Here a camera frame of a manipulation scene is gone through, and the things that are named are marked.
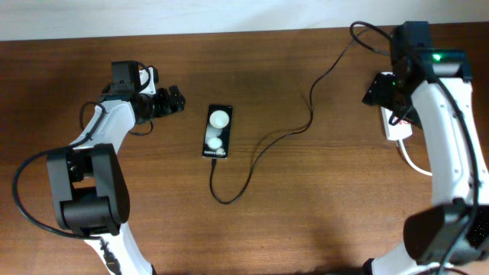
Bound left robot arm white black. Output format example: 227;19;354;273
47;86;186;274

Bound black Samsung Galaxy phone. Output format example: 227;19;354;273
202;104;233;159

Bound black USB charger cable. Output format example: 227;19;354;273
208;28;370;206

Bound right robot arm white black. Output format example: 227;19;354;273
362;44;488;274

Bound white power strip red switches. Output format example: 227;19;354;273
380;71;413;141

